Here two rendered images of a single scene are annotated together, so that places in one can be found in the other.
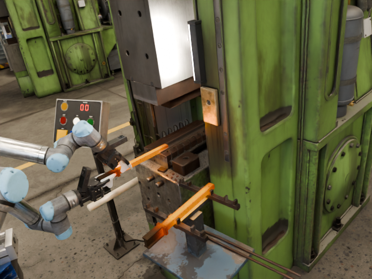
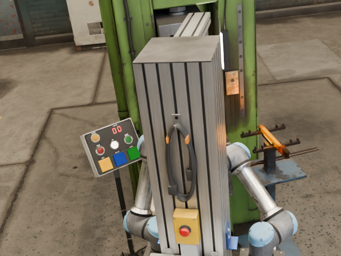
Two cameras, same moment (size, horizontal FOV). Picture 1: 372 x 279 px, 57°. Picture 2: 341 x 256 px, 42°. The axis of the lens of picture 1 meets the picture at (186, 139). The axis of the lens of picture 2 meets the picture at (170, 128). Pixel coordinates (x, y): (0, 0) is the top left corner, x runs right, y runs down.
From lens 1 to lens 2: 250 cm
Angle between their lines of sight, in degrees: 47
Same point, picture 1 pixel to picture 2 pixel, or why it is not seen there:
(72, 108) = (104, 135)
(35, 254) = not seen: outside the picture
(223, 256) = (282, 162)
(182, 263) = (274, 176)
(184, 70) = not seen: hidden behind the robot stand
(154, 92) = not seen: hidden behind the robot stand
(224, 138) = (241, 100)
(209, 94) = (233, 74)
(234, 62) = (250, 49)
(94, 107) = (126, 125)
